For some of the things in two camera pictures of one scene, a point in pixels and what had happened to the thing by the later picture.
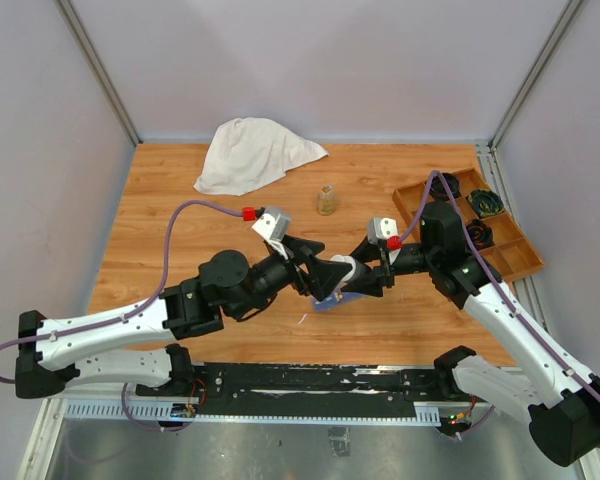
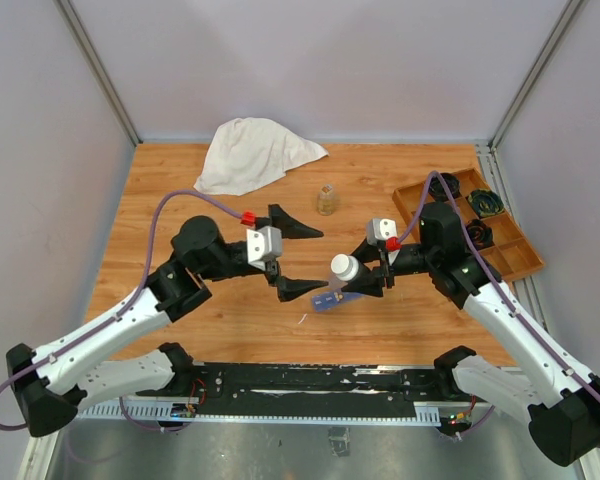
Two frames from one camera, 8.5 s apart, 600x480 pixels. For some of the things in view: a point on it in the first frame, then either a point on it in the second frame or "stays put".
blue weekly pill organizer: (331, 303) stays put
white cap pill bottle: (347, 259) stays put
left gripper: (322, 276) to (288, 288)
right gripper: (371, 282) stays put
